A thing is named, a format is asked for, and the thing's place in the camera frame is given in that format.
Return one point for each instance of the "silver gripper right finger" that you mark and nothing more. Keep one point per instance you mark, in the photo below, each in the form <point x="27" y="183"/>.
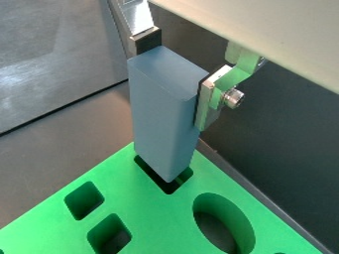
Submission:
<point x="218" y="88"/>

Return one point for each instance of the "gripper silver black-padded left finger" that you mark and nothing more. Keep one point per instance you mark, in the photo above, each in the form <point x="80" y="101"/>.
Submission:
<point x="139" y="34"/>

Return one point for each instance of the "blue rectangular block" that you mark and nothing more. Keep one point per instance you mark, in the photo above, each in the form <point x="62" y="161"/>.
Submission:
<point x="163" y="92"/>

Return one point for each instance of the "green shape sorter board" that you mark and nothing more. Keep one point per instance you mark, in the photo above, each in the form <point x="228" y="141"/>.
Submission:
<point x="114" y="212"/>

